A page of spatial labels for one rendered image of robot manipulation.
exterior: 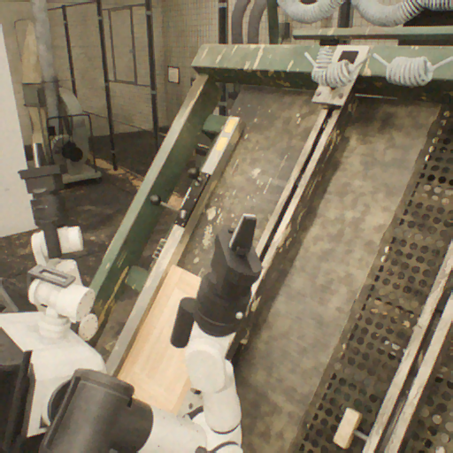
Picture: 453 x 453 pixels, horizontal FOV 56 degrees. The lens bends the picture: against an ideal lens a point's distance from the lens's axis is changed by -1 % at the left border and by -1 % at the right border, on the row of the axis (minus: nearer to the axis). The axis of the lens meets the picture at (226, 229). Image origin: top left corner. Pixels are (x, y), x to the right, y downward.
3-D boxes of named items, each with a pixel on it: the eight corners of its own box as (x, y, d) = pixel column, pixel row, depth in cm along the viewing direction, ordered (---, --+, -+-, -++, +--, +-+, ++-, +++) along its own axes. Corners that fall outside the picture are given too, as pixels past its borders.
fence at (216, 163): (111, 371, 142) (103, 370, 139) (235, 122, 152) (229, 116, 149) (120, 379, 139) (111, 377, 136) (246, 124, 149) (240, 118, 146)
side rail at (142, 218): (87, 341, 163) (63, 335, 154) (213, 90, 174) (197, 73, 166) (95, 348, 159) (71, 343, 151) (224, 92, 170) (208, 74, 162)
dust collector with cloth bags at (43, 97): (26, 171, 683) (-3, 19, 595) (69, 164, 723) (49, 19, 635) (54, 193, 584) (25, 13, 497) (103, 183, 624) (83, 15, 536)
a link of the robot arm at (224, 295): (218, 272, 60) (200, 332, 66) (280, 276, 63) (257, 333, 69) (203, 224, 71) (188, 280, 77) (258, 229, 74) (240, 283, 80)
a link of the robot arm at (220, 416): (245, 387, 79) (254, 454, 88) (221, 354, 87) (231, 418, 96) (193, 413, 75) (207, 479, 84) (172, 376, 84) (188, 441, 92)
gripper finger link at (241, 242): (259, 216, 64) (248, 249, 67) (239, 213, 63) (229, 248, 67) (263, 221, 63) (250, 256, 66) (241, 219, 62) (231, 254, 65)
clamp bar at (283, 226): (179, 428, 121) (117, 429, 102) (349, 68, 133) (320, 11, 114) (203, 449, 114) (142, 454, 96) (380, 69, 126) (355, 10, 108)
